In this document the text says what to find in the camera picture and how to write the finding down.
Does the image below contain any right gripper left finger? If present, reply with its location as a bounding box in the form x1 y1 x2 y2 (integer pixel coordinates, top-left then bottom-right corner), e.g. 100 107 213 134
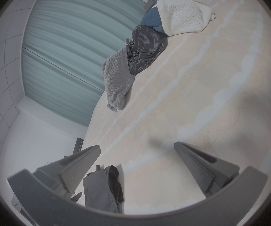
33 145 102 198

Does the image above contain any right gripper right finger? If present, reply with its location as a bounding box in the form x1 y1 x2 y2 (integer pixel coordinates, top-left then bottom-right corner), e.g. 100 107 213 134
174 142 240 195

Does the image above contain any black T-shirt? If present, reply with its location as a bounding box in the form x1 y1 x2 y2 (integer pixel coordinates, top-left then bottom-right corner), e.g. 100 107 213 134
82 165 124 214

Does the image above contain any bed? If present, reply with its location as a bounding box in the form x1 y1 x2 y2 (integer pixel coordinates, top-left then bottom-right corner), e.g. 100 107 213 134
75 0 271 215

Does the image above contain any blue-green curtain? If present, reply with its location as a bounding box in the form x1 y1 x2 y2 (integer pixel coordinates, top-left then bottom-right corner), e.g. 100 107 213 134
22 48 105 127
23 0 151 92

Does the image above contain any grey garment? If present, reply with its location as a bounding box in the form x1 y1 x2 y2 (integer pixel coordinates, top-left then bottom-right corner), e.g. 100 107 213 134
103 47 136 112

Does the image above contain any black satin garment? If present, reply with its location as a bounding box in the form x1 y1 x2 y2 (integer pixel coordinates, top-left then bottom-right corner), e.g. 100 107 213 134
126 25 169 75

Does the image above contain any white garment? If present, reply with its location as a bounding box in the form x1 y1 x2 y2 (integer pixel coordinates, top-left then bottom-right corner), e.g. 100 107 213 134
157 0 216 37

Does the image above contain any dark blue garment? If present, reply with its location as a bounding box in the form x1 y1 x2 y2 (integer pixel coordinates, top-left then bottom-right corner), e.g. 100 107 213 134
140 7 170 37

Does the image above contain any grey bedside table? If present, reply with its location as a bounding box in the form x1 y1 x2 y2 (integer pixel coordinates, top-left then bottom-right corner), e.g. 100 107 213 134
144 0 158 15

